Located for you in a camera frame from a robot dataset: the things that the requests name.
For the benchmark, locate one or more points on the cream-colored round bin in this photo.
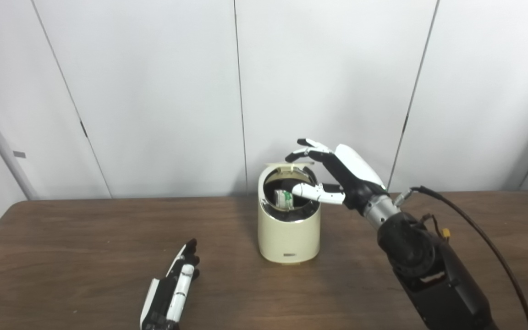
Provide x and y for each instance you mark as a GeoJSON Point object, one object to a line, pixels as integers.
{"type": "Point", "coordinates": [289, 238]}

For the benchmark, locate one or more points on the cream round bin lid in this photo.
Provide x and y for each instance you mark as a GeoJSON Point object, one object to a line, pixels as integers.
{"type": "Point", "coordinates": [282, 164]}

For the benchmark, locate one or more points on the grey label on post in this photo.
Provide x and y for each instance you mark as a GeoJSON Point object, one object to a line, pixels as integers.
{"type": "Point", "coordinates": [19, 154]}

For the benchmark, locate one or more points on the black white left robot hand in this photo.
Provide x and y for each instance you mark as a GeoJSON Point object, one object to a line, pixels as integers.
{"type": "Point", "coordinates": [167, 298]}

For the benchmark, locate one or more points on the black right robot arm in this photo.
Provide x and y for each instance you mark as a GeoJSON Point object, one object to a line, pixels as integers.
{"type": "Point", "coordinates": [433, 279]}

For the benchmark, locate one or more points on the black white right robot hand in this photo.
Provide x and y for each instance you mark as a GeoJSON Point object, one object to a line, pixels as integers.
{"type": "Point", "coordinates": [355, 169]}

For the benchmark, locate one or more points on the green white milk carton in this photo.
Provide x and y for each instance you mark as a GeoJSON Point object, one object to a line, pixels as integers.
{"type": "Point", "coordinates": [283, 199]}

